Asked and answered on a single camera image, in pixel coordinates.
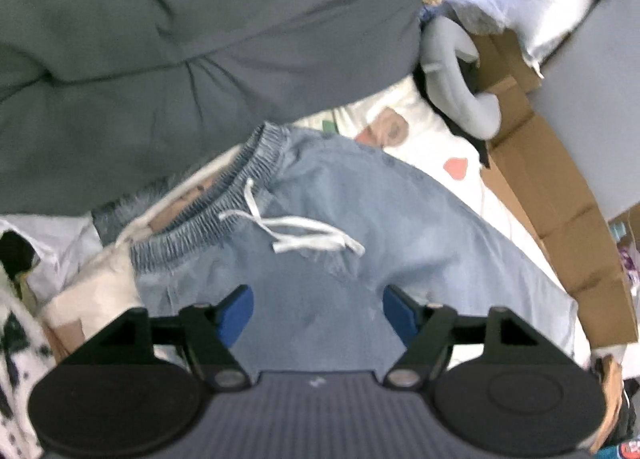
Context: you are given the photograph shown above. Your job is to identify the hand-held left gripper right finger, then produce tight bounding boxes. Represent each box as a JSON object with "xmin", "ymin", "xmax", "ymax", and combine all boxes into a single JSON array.
[{"xmin": 382, "ymin": 283, "xmax": 581, "ymax": 391}]

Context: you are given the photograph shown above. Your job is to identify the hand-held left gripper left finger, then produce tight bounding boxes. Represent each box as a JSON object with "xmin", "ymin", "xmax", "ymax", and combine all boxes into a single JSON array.
[{"xmin": 60, "ymin": 284, "xmax": 255, "ymax": 391}]

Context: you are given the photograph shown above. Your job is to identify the light blue jeans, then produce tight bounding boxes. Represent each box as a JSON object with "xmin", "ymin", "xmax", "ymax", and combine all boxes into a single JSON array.
[{"xmin": 130, "ymin": 122, "xmax": 581, "ymax": 375}]

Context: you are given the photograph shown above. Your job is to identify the bear printed blanket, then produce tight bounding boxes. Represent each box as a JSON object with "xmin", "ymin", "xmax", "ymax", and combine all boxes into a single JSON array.
[{"xmin": 40, "ymin": 74, "xmax": 596, "ymax": 370}]

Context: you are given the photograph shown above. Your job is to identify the brown cardboard box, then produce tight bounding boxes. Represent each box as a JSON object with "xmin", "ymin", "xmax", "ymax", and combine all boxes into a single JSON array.
[{"xmin": 472, "ymin": 32, "xmax": 640, "ymax": 347}]

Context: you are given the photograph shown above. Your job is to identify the brown cloth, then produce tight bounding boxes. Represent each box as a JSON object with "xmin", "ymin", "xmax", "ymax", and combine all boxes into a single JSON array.
[{"xmin": 590, "ymin": 354, "xmax": 626, "ymax": 455}]

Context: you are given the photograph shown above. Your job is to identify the grey neck pillow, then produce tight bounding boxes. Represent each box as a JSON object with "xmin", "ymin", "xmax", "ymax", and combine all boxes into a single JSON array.
[{"xmin": 420, "ymin": 16, "xmax": 502, "ymax": 140}]

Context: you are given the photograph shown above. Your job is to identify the black spotted white cloth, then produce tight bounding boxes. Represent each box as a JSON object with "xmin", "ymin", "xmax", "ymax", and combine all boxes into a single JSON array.
[{"xmin": 0, "ymin": 229, "xmax": 56, "ymax": 459}]

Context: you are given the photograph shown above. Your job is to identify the purple refill pouch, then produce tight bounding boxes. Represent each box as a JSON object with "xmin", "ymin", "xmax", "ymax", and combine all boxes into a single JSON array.
[{"xmin": 617, "ymin": 239, "xmax": 640, "ymax": 285}]

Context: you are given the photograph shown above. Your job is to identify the teal patterned cloth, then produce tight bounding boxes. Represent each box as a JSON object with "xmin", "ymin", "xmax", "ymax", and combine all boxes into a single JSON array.
[{"xmin": 597, "ymin": 439, "xmax": 640, "ymax": 459}]

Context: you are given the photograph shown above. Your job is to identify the dark grey-green garment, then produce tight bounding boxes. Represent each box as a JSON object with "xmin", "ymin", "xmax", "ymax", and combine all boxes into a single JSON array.
[{"xmin": 0, "ymin": 0, "xmax": 433, "ymax": 217}]

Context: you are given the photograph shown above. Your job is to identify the large grey wrapped block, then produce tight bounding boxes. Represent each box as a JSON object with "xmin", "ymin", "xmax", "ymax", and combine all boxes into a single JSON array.
[{"xmin": 527, "ymin": 0, "xmax": 640, "ymax": 222}]

